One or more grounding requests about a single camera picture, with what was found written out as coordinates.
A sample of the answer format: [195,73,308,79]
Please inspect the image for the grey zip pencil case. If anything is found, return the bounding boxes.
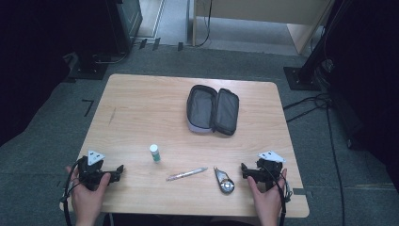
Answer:
[186,84,240,137]

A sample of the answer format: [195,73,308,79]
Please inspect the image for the black slanted stand with base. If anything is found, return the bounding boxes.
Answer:
[283,0,340,92]

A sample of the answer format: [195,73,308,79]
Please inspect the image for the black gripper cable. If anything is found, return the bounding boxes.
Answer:
[59,159,83,226]
[263,165,294,226]

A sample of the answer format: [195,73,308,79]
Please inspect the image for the black hanging cable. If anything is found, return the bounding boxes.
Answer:
[196,0,214,48]

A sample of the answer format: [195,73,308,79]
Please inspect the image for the person's right hand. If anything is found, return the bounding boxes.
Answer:
[247,168,288,220]

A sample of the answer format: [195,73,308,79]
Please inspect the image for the dark curtain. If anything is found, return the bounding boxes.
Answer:
[0,0,109,147]
[324,0,399,192]

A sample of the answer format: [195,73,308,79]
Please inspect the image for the clear ballpoint pen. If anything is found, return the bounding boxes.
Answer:
[165,167,209,183]

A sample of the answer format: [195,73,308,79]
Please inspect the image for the green white glue stick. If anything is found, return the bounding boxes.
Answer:
[149,143,162,163]

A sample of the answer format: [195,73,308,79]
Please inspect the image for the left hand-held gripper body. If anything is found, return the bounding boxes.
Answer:
[77,150,116,191]

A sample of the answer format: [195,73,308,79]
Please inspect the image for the black stand with base plate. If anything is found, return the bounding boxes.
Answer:
[67,0,144,81]

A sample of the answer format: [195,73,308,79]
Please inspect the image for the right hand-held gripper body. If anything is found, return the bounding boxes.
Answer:
[250,151,287,191]

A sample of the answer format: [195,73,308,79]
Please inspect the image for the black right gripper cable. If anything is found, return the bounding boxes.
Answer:
[263,165,294,226]

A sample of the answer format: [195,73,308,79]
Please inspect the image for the black tape corner mark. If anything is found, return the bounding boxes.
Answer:
[81,99,95,118]

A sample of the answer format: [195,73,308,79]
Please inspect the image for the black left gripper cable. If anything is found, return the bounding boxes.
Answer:
[59,159,83,226]

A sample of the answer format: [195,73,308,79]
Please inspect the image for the light wooden cabinet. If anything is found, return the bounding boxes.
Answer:
[192,0,334,55]

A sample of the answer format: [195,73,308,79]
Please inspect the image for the grey tape strip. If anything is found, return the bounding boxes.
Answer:
[292,187,314,198]

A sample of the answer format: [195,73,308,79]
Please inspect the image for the black floor cables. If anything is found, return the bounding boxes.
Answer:
[281,92,346,226]

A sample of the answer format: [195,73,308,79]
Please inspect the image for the person's left hand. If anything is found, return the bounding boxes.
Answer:
[65,166,112,220]

